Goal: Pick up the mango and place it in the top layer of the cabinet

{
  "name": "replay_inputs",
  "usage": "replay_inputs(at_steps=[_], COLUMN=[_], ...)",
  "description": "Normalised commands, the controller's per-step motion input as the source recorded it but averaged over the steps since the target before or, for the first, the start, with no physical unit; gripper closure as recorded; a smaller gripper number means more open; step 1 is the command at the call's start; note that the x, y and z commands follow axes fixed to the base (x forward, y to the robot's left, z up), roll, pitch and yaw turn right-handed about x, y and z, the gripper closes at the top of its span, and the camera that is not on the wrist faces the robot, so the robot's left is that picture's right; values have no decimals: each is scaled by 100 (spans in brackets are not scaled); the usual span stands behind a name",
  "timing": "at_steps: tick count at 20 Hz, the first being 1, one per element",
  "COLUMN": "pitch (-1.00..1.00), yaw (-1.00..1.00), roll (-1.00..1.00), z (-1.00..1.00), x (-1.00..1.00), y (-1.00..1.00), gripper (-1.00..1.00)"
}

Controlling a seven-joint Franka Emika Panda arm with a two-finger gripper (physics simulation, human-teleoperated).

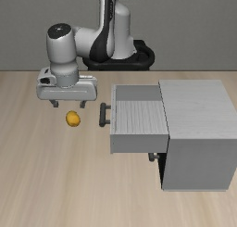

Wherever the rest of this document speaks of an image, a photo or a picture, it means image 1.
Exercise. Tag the grey cabinet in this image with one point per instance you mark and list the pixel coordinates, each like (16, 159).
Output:
(197, 135)

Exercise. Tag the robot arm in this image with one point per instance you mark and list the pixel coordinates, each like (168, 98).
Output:
(117, 27)

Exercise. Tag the open grey drawer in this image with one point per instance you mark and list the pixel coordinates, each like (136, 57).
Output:
(139, 119)

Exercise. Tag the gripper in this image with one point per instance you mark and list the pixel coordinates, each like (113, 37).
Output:
(68, 90)

